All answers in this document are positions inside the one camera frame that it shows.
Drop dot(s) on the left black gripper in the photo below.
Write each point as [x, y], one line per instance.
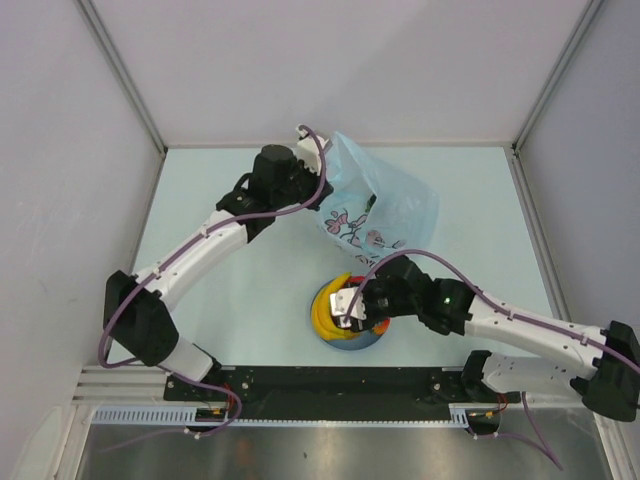
[314, 178]

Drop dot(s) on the yellow fake banana bunch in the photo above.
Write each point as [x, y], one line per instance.
[321, 318]

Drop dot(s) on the blue round plate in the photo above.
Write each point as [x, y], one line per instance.
[364, 340]

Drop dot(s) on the red fake apple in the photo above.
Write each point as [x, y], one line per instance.
[355, 281]

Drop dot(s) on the blue cartoon plastic bag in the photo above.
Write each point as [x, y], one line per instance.
[375, 208]

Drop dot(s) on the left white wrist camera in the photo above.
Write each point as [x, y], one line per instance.
[307, 151]

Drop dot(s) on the aluminium corner post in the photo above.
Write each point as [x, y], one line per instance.
[578, 35]
[105, 43]

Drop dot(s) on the grey slotted cable duct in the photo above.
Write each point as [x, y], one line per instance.
[205, 417]

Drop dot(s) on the right aluminium side rail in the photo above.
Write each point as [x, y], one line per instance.
[538, 238]

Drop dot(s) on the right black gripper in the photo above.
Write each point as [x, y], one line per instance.
[370, 320]

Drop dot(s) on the right aluminium corner post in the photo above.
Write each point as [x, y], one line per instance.
[578, 35]

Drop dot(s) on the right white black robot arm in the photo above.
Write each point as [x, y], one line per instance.
[598, 365]

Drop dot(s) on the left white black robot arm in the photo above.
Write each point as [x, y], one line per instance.
[137, 307]

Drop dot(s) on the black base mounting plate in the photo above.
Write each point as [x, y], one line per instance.
[280, 406]

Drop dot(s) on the left aluminium corner post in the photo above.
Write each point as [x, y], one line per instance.
[105, 43]

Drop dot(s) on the orange red fake peach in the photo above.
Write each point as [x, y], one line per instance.
[381, 328]

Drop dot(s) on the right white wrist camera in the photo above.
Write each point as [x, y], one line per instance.
[347, 309]

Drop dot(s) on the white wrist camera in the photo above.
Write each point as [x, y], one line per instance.
[307, 151]
[347, 309]

